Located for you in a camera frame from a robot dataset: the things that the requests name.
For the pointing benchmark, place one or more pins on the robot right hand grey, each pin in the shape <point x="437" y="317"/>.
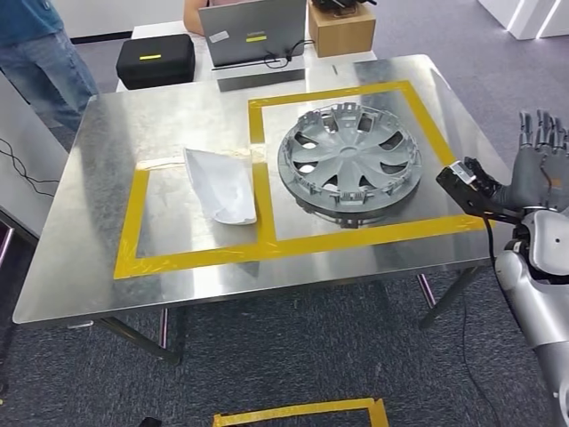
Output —
<point x="533" y="177"/>

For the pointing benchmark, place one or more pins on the grey plastic wheel hubcap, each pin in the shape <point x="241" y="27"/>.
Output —
<point x="351" y="159"/>

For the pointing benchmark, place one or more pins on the robot right arm silver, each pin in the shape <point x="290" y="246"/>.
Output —
<point x="542" y="294"/>

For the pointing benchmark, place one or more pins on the steel workbench table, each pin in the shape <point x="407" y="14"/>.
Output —
<point x="66" y="283"/>

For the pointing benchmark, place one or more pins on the brown cardboard box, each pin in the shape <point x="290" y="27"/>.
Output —
<point x="342" y="32"/>

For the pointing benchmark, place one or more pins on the black device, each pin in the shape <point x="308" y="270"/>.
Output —
<point x="337" y="3"/>

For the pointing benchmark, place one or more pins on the grey laptop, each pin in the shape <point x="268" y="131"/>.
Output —
<point x="253" y="23"/>

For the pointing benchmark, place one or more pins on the black carry case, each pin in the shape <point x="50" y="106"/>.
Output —
<point x="155" y="70"/>

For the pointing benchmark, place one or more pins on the black robot foot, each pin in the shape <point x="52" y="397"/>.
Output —
<point x="150" y="423"/>

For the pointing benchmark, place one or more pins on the grey matte table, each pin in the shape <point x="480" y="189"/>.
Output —
<point x="40" y="147"/>

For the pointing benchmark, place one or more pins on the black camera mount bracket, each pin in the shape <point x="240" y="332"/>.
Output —
<point x="462" y="197"/>

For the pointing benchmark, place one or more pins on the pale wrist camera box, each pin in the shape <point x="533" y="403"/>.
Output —
<point x="459" y="172"/>

